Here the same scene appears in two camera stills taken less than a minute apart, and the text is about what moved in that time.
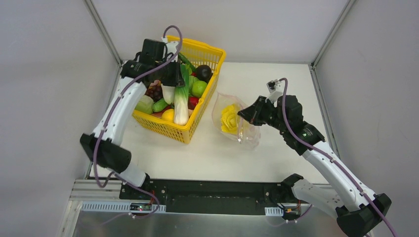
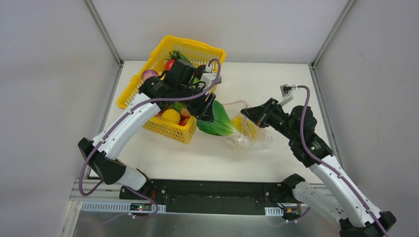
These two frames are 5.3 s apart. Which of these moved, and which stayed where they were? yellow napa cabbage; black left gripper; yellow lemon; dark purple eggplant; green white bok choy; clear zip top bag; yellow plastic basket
Moved: clear zip top bag; yellow napa cabbage; green white bok choy; black left gripper
Stayed: yellow plastic basket; yellow lemon; dark purple eggplant
